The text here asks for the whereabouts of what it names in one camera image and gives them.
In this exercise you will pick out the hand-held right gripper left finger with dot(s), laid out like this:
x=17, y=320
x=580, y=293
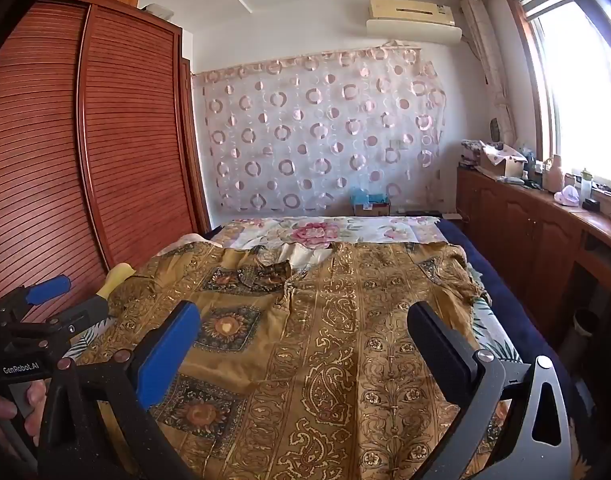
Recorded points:
x=168, y=355

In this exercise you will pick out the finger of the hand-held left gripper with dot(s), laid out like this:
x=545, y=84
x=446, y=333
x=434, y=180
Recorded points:
x=80, y=315
x=47, y=289

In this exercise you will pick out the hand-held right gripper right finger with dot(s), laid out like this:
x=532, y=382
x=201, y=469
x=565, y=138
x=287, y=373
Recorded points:
x=443, y=355

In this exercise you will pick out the golden paisley garment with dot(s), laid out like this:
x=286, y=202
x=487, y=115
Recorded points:
x=305, y=360

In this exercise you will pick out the person's left hand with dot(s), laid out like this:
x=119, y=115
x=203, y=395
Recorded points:
x=2, y=410

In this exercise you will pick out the yellow cloth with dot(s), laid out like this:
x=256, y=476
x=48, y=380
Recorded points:
x=116, y=277

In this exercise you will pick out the palm leaf bed sheet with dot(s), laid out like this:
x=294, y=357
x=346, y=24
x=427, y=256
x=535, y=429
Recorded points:
x=485, y=320

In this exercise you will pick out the navy blue blanket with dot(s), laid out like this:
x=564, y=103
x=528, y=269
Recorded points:
x=500, y=280

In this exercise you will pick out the dark waste bin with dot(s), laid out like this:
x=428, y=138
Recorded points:
x=583, y=330

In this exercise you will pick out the wooden sideboard cabinet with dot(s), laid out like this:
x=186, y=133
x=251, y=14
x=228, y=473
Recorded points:
x=515, y=230

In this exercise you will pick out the small cardboard box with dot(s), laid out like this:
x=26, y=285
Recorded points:
x=373, y=209

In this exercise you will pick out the wooden louvered wardrobe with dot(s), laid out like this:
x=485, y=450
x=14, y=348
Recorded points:
x=125, y=135

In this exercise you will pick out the white cap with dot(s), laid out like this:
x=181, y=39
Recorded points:
x=568, y=196

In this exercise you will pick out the open cardboard box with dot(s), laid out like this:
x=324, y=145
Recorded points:
x=505, y=162

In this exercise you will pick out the patterned cloth pile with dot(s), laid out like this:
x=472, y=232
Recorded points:
x=471, y=154

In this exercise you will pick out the small black box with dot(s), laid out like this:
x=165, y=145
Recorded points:
x=592, y=205

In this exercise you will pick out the clear bottle green lid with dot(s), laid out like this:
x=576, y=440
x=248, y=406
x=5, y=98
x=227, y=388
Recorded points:
x=586, y=185

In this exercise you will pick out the dark oval ornament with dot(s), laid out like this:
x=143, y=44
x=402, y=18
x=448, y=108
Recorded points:
x=494, y=130

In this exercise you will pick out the circle-patterned sheer curtain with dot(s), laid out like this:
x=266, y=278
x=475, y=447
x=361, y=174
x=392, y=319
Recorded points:
x=310, y=125

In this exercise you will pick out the tied window curtain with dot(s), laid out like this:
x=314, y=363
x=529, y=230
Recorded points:
x=490, y=70

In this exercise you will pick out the wooden framed window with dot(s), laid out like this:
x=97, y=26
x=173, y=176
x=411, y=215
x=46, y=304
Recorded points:
x=570, y=85

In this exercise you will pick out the white box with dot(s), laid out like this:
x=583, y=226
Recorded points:
x=158, y=9

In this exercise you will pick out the beige air conditioner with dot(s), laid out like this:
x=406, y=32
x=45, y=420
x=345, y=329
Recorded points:
x=410, y=10

